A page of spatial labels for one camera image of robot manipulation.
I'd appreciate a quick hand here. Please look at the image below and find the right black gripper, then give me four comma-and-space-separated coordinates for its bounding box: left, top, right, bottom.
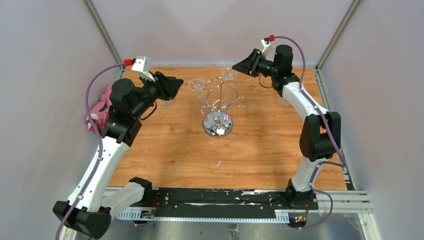
232, 48, 279, 78

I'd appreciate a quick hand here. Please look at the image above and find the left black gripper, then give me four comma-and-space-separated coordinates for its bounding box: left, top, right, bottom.
131, 71, 183, 119

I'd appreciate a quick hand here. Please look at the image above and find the chrome wine glass rack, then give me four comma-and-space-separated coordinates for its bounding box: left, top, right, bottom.
200, 77, 248, 138

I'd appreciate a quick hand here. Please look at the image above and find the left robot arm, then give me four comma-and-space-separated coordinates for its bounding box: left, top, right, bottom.
52, 71, 184, 240

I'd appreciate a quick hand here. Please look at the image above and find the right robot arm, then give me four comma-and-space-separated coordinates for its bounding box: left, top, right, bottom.
232, 45, 341, 209

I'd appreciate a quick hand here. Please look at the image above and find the pink camouflage cloth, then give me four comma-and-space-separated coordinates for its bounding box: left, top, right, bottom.
90, 84, 112, 132

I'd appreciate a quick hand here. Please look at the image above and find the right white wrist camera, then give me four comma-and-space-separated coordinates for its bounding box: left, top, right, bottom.
261, 37, 274, 58

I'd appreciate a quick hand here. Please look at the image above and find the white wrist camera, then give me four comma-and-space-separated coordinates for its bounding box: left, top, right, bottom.
131, 55, 156, 82
261, 37, 274, 58

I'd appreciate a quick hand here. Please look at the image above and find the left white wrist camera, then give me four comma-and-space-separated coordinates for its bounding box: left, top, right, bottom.
131, 55, 156, 82

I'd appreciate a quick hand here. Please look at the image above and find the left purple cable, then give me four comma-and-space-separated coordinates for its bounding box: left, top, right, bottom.
54, 58, 134, 240

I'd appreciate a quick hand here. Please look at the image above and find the purple cable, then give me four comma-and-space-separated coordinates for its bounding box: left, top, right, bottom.
54, 58, 134, 240
268, 34, 348, 230

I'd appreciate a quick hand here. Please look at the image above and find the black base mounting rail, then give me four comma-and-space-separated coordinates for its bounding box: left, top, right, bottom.
116, 187, 319, 223

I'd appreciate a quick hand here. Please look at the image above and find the left aluminium frame post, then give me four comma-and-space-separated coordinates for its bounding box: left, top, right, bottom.
82, 0, 122, 63

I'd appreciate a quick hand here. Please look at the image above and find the aluminium frame post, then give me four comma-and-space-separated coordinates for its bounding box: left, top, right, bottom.
315, 0, 362, 71
82, 0, 122, 63

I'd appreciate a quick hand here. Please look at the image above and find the right aluminium frame post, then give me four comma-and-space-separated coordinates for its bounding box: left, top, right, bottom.
315, 0, 362, 71

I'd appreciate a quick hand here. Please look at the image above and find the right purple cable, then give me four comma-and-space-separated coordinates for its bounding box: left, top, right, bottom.
268, 34, 348, 230

